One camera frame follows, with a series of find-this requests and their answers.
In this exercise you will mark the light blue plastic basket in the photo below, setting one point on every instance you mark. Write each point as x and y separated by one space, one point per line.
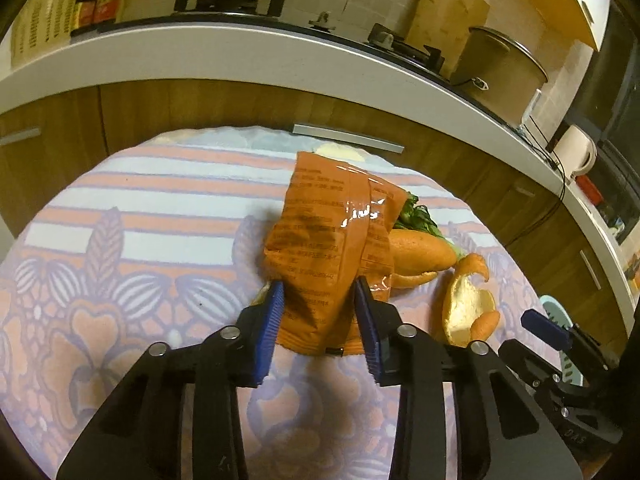
555 310

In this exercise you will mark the yellow woven basket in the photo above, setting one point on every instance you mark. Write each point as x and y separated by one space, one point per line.
42 25

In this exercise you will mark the gas burner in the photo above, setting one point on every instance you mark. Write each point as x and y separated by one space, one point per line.
405 47

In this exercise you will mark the patterned tablecloth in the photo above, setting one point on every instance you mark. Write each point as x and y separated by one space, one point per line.
150 240

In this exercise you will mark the black pan support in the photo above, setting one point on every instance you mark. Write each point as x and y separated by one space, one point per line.
230 2

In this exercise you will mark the white plug-in timer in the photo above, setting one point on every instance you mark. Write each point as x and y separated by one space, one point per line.
531 110

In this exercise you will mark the white electric kettle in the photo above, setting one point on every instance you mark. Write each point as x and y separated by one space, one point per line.
575 152

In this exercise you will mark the green leafy vegetable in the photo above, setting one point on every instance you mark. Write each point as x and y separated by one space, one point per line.
415 217

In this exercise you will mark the orange snack bag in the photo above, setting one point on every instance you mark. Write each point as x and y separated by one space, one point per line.
320 240

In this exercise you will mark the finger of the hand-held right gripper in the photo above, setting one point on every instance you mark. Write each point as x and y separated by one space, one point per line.
547 330
530 365

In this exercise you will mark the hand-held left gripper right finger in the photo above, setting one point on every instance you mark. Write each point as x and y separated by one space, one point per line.
367 330

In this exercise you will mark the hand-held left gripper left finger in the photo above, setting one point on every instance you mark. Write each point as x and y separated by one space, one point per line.
270 330

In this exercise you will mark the wooden cutting board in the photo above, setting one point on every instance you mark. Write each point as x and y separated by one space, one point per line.
445 10

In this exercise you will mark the dark window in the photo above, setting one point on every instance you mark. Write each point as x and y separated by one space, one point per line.
620 85

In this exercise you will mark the red box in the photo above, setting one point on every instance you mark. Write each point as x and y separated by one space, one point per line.
589 190

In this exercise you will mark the beige rice cooker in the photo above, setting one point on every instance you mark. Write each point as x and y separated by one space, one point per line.
495 80

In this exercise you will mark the orange carrot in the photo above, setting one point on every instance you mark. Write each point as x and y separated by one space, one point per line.
425 255

